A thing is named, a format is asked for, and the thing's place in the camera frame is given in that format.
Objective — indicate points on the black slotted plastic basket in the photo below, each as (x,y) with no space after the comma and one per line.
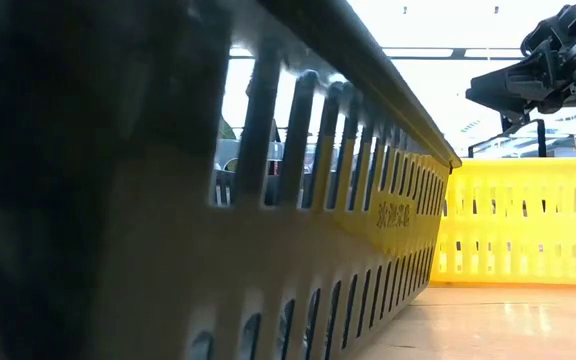
(118,225)

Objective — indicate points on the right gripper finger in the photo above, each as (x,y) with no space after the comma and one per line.
(513,85)
(548,32)

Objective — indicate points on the overhead light bar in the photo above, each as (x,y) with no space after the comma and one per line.
(459,53)

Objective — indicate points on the yellow slotted plastic basket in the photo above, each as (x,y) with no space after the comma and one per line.
(518,225)

